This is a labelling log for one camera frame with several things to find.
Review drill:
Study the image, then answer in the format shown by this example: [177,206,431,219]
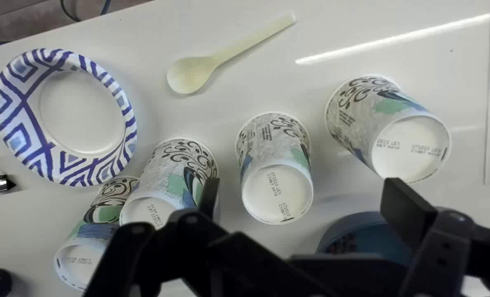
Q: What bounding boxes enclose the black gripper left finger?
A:
[84,177,231,297]

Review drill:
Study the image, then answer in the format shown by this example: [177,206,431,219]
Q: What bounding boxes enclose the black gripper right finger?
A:
[379,178,490,297]

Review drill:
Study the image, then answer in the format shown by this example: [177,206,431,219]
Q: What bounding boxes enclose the blue bowl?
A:
[315,211,416,269]

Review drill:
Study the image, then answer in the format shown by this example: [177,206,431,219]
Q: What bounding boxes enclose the blue patterned paper plate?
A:
[0,46,140,188]

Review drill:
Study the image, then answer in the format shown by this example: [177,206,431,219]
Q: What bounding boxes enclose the cream plastic spoon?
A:
[165,12,299,96]

